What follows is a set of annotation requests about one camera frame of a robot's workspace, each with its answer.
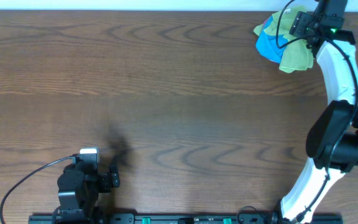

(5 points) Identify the green microfiber cloth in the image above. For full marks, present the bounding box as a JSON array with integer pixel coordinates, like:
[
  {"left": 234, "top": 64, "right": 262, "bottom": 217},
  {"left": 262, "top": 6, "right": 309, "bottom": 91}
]
[{"left": 265, "top": 6, "right": 313, "bottom": 73}]

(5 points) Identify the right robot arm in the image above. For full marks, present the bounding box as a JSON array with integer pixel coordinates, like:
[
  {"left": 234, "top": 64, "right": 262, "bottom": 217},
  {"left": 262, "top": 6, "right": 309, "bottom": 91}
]
[{"left": 258, "top": 0, "right": 358, "bottom": 223}]

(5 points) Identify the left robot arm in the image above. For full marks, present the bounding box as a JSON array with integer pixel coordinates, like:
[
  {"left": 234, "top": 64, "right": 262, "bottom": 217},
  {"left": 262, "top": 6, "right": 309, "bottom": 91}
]
[{"left": 51, "top": 153, "right": 120, "bottom": 224}]

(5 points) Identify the blue microfiber cloth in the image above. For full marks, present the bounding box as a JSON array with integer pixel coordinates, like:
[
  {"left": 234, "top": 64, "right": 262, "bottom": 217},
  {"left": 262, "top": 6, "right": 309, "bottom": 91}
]
[{"left": 254, "top": 16, "right": 285, "bottom": 63}]

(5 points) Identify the right black cable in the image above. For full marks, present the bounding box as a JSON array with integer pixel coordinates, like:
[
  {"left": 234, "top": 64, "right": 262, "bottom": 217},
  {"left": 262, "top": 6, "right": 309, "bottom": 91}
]
[{"left": 275, "top": 0, "right": 358, "bottom": 222}]

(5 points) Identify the black cable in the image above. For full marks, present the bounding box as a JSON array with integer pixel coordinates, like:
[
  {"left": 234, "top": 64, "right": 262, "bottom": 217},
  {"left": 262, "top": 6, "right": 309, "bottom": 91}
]
[
  {"left": 275, "top": 0, "right": 358, "bottom": 222},
  {"left": 0, "top": 155, "right": 80, "bottom": 224}
]

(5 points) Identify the left black cable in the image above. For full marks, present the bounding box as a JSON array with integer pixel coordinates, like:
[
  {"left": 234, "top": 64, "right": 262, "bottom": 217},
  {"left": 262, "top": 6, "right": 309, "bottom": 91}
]
[{"left": 0, "top": 155, "right": 80, "bottom": 224}]

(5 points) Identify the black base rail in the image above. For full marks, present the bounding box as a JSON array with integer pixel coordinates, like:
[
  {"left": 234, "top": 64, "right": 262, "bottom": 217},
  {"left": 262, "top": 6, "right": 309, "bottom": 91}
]
[{"left": 28, "top": 212, "right": 344, "bottom": 224}]

